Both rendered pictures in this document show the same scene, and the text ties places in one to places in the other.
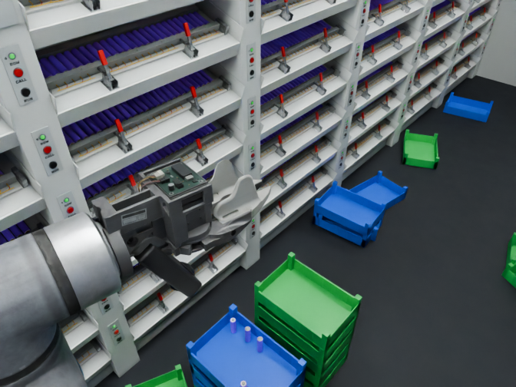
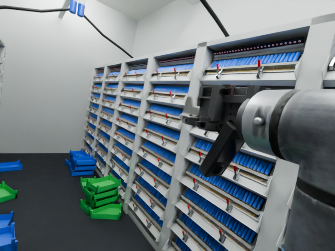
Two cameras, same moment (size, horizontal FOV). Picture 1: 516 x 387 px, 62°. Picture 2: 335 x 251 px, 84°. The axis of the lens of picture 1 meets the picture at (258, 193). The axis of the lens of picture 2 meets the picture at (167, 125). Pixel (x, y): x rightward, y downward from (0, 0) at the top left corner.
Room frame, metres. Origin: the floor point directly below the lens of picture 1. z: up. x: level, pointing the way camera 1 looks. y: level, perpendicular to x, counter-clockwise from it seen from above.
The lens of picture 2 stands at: (0.39, 0.46, 1.22)
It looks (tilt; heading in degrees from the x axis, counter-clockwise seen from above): 5 degrees down; 280
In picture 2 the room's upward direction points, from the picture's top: 11 degrees clockwise
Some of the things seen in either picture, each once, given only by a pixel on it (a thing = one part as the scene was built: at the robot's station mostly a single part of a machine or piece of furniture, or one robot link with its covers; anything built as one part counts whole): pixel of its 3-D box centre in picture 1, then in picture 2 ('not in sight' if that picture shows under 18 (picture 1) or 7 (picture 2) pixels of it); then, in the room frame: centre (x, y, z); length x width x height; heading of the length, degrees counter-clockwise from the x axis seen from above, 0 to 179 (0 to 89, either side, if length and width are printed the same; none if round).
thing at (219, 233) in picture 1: (216, 226); not in sight; (0.36, 0.05, 1.21); 0.09 x 0.05 x 0.02; 125
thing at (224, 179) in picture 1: (226, 180); (188, 109); (0.42, 0.04, 1.22); 0.09 x 0.03 x 0.06; 131
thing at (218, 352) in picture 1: (245, 360); not in sight; (0.66, 0.04, 0.36); 0.30 x 0.20 x 0.08; 48
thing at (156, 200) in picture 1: (157, 219); (230, 112); (0.34, 0.11, 1.23); 0.12 x 0.08 x 0.09; 128
